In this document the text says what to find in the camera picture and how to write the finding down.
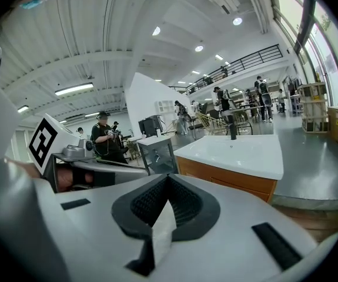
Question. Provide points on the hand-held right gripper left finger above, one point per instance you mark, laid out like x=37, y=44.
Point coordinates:
x=92, y=231

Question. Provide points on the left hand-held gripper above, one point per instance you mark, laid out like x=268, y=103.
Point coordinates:
x=43, y=140

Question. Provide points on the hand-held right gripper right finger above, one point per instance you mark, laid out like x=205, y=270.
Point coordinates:
x=239, y=245

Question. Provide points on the person's left forearm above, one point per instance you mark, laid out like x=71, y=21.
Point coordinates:
x=24, y=169

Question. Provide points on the person's left hand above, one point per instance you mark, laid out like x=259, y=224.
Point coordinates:
x=64, y=181

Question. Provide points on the small metal tool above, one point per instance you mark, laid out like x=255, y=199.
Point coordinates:
x=157, y=157

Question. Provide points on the white vanity sink top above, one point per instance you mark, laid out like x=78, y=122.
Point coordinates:
x=154, y=140

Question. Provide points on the wooden slatted step platform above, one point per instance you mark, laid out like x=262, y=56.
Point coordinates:
x=312, y=219

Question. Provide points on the white shelf unit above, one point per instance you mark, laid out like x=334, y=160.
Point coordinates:
x=165, y=107

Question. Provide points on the white ceramic sink basin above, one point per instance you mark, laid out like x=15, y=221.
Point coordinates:
x=230, y=154

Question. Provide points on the long ceiling light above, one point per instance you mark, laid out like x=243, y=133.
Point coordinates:
x=74, y=89
x=23, y=108

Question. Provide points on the black faucet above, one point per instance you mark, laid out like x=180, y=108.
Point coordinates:
x=233, y=125

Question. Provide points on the round ceiling downlight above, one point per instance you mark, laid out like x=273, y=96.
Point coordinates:
x=198, y=48
x=156, y=31
x=237, y=21

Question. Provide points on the black balcony railing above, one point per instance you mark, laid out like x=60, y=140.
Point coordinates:
x=233, y=66

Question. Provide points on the wooden crate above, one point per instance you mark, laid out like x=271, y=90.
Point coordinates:
x=314, y=107

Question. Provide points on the person's blue face mask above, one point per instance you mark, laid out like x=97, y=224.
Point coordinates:
x=33, y=2

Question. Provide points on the black frame vanity stand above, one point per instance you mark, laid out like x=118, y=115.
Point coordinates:
x=160, y=166

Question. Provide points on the large window frame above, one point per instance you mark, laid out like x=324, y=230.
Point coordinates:
x=312, y=34

